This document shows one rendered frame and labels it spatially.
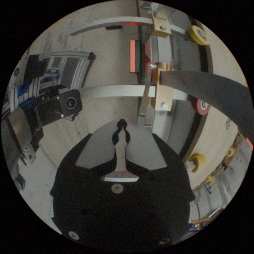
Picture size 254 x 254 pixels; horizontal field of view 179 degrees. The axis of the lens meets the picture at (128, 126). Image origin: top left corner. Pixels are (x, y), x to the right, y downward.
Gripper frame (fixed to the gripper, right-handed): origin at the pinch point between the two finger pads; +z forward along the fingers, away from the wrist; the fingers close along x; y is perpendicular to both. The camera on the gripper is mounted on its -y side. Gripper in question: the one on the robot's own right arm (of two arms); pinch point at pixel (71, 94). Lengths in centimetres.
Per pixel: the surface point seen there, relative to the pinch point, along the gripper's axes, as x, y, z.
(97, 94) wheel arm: 0.7, -10.5, -4.1
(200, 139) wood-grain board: 14.2, -46.0, -9.2
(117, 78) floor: -3, -11, 82
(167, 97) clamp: 1.0, -28.9, -5.7
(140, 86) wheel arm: -1.0, -21.8, -4.5
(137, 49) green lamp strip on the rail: -16.9, -23.1, 11.3
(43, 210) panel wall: 215, 220, -101
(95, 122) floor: 54, 23, 83
